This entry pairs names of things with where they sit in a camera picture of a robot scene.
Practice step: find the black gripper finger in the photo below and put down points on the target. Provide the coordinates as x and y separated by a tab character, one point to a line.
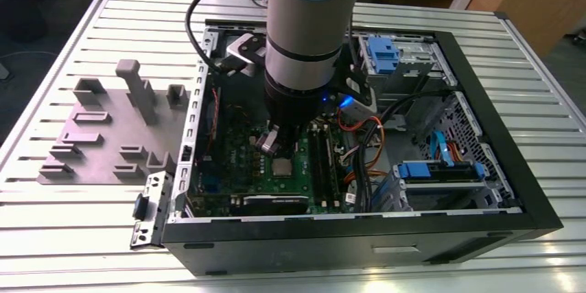
289	142

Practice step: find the silver card retainer bracket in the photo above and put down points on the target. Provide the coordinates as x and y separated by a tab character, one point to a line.
158	200

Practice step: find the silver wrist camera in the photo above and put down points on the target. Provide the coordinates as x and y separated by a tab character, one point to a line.
245	51

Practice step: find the silver disk bay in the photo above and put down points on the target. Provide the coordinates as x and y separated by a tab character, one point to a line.
444	186

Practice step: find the black PC case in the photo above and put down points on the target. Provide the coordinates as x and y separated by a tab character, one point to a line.
321	241

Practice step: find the black Nvidia graphics card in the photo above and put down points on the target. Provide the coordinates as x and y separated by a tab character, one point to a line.
274	202

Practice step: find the blue expansion slot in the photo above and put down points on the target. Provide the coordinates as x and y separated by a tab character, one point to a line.
212	183

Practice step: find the dark office chair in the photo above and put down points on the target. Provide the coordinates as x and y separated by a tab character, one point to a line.
23	5

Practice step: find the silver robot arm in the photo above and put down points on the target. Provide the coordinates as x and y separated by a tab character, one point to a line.
306	15

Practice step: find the silver drive cage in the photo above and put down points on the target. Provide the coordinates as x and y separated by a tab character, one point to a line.
412	63

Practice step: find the CPU socket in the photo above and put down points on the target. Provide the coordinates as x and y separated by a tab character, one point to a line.
296	173

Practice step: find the grey power supply unit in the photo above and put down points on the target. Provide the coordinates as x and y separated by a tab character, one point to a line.
238	101

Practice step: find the grey parts rack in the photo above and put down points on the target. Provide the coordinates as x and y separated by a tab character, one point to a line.
129	142

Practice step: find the green Dell motherboard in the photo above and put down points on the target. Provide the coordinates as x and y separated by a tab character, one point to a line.
248	183

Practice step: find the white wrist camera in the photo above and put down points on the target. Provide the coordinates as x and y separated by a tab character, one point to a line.
362	107

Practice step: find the blue disk carrier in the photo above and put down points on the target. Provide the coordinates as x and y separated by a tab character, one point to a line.
419	171

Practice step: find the blue plastic drive latch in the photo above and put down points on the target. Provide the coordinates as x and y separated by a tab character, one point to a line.
383	54

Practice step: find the silver-topped CPU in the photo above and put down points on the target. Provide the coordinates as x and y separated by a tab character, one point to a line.
282	168

